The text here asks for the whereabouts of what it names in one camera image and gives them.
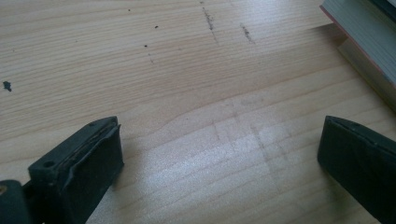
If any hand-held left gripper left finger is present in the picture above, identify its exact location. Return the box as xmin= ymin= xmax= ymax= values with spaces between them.
xmin=22 ymin=116 xmax=125 ymax=224

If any blue cover book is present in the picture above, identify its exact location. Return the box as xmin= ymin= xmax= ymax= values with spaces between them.
xmin=319 ymin=0 xmax=396 ymax=90

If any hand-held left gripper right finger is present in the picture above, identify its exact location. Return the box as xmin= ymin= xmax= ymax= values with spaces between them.
xmin=317 ymin=115 xmax=396 ymax=224

